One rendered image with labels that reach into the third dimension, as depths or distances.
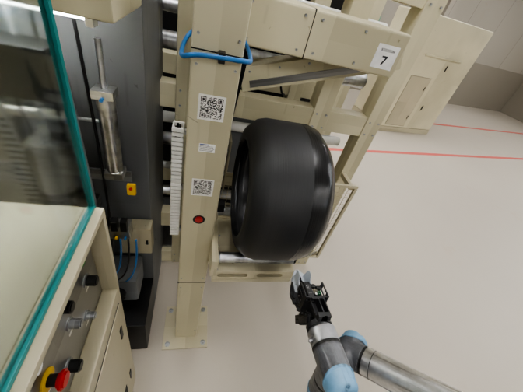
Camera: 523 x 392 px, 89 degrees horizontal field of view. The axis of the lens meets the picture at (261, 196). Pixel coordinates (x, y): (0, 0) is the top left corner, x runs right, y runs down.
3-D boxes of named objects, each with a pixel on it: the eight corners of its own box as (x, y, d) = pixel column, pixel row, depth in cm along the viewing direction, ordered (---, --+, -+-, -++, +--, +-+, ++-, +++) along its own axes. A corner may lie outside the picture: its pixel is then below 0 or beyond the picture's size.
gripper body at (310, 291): (322, 279, 80) (339, 316, 70) (314, 298, 84) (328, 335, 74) (299, 279, 78) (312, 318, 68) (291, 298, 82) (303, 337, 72)
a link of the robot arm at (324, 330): (334, 351, 71) (305, 354, 69) (328, 334, 75) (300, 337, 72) (344, 336, 67) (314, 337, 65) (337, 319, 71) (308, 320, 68)
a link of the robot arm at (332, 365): (322, 407, 61) (332, 390, 56) (307, 356, 69) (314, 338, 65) (354, 401, 62) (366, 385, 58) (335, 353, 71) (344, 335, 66)
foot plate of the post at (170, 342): (161, 350, 161) (161, 348, 159) (166, 307, 180) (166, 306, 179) (207, 347, 167) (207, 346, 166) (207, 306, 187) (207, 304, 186)
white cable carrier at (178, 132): (169, 235, 108) (171, 127, 79) (170, 225, 112) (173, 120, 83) (180, 235, 110) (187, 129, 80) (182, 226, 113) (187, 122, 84)
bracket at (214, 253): (208, 276, 110) (212, 261, 104) (209, 209, 139) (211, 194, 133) (217, 276, 111) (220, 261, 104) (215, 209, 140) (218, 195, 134)
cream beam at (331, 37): (237, 44, 89) (246, -11, 80) (233, 29, 108) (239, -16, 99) (391, 79, 105) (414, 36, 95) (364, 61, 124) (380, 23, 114)
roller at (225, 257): (215, 263, 113) (216, 262, 109) (215, 252, 114) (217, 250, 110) (293, 264, 122) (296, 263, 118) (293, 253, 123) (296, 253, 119)
